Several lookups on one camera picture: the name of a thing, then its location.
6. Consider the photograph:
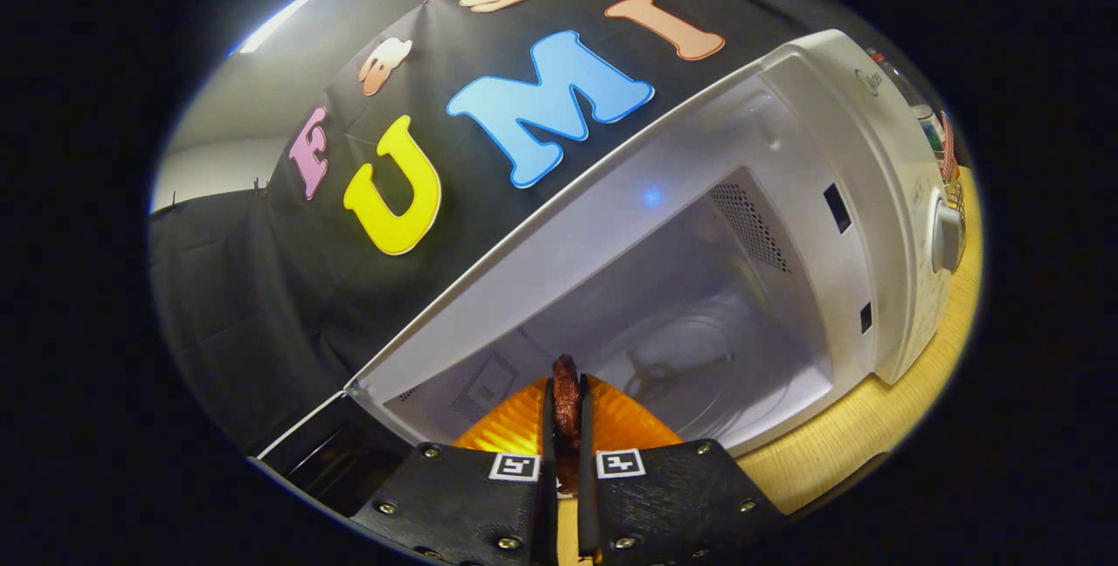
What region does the white toaster oven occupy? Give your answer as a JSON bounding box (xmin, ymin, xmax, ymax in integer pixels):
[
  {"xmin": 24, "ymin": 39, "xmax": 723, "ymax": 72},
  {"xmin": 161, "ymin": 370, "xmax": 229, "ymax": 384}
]
[{"xmin": 253, "ymin": 29, "xmax": 968, "ymax": 519}]

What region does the clear plastic water bottle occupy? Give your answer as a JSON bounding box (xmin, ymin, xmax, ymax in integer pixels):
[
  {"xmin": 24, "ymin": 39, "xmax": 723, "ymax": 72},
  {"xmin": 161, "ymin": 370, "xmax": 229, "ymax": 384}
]
[{"xmin": 865, "ymin": 47, "xmax": 949, "ymax": 156}]

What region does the brown grilled meat piece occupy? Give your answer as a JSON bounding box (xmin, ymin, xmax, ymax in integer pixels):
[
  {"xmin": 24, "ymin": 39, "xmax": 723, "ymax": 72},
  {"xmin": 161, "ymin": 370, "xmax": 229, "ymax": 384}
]
[{"xmin": 550, "ymin": 354, "xmax": 583, "ymax": 497}]

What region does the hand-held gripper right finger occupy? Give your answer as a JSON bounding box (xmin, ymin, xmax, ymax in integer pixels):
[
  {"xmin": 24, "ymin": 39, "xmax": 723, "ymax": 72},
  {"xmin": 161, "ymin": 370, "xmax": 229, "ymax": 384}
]
[{"xmin": 576, "ymin": 374, "xmax": 787, "ymax": 566}]

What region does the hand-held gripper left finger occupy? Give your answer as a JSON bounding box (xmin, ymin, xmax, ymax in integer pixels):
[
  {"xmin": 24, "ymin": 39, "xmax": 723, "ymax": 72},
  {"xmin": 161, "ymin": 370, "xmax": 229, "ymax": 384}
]
[{"xmin": 349, "ymin": 376, "xmax": 560, "ymax": 566}]

